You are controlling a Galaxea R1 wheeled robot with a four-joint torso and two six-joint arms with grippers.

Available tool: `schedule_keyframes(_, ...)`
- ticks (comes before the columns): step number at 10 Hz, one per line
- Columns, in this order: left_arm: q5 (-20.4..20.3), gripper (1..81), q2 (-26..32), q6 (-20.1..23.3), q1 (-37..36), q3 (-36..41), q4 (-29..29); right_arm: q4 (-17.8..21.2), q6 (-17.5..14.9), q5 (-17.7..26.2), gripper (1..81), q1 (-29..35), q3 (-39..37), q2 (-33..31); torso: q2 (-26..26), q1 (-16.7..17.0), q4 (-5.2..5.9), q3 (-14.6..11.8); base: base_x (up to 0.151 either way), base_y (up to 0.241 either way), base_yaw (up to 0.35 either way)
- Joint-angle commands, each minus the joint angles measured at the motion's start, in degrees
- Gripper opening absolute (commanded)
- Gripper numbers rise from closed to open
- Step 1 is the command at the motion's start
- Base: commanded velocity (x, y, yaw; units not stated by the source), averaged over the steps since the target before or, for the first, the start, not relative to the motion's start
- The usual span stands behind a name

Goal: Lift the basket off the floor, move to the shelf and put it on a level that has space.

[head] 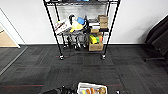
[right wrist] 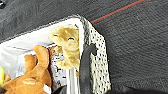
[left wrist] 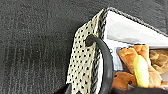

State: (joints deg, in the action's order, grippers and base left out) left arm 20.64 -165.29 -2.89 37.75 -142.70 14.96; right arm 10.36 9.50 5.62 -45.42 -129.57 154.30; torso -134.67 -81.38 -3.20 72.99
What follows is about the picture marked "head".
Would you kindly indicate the yellow plush with blue cap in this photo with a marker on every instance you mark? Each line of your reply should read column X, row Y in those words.
column 77, row 23

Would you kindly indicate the pale basket with dark spots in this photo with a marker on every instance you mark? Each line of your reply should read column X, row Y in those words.
column 79, row 88

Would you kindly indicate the open brown cardboard box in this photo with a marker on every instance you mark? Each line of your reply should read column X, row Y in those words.
column 96, row 47

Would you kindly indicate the tan plush animal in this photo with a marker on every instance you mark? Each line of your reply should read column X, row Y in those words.
column 102, row 90

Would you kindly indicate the yellow-green pack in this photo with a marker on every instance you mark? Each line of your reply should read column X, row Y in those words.
column 94, row 39

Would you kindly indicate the dark goods cluster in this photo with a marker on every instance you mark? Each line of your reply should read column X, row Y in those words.
column 75, row 41

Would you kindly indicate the orange plush toy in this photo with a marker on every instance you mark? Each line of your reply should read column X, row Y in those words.
column 90, row 91

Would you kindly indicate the small brown cardboard box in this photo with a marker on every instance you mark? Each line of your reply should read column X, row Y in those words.
column 103, row 21

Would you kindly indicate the black box with print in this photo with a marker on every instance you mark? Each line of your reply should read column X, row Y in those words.
column 92, row 25

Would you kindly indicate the white printed box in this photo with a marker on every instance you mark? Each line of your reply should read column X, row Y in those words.
column 63, row 26

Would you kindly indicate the white door frame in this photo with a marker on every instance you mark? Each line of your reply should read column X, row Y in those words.
column 10, row 28

